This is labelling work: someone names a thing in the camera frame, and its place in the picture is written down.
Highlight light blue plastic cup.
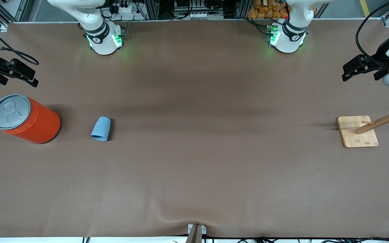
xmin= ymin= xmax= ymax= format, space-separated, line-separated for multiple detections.
xmin=90 ymin=116 xmax=111 ymax=141

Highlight wooden cup rack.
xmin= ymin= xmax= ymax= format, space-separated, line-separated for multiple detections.
xmin=336 ymin=93 xmax=389 ymax=148

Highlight orange can with grey lid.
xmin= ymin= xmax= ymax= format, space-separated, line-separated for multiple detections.
xmin=0 ymin=94 xmax=61 ymax=144

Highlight orange snack bags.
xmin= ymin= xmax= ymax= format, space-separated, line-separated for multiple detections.
xmin=248 ymin=0 xmax=289 ymax=19

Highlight white power strip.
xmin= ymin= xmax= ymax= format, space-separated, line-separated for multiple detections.
xmin=112 ymin=0 xmax=141 ymax=15

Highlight brown table cloth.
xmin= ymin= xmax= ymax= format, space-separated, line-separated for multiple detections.
xmin=0 ymin=19 xmax=389 ymax=238

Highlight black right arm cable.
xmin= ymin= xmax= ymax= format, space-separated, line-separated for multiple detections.
xmin=0 ymin=17 xmax=40 ymax=65

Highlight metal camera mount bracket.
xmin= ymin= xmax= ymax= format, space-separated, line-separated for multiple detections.
xmin=188 ymin=224 xmax=207 ymax=235

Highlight brown camera pole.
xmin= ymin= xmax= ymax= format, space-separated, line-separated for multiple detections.
xmin=185 ymin=224 xmax=203 ymax=243

